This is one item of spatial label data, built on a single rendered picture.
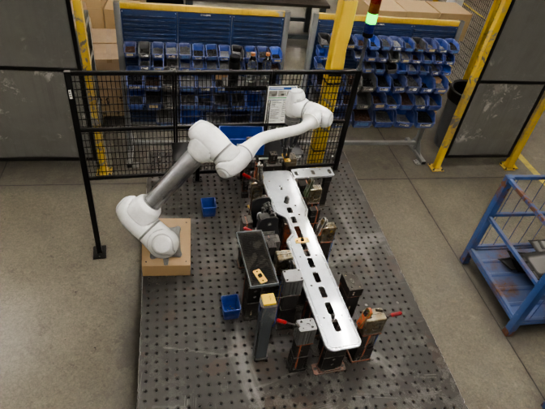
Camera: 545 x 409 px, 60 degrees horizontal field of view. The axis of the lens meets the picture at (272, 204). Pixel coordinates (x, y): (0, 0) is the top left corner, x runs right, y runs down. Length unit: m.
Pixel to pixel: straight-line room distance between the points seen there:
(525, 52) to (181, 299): 3.92
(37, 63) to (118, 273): 1.79
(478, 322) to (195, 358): 2.36
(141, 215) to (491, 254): 3.02
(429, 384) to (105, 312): 2.20
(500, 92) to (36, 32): 4.23
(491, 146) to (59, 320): 4.56
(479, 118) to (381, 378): 3.42
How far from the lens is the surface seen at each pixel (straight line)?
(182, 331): 2.64
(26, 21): 4.20
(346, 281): 2.53
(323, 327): 2.36
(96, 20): 6.56
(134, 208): 2.57
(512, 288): 4.26
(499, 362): 3.96
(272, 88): 3.25
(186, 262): 2.81
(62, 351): 3.53
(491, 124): 5.55
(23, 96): 4.50
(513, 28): 5.02
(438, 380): 2.77
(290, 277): 2.37
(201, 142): 2.33
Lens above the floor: 2.89
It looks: 40 degrees down
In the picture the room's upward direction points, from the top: 8 degrees clockwise
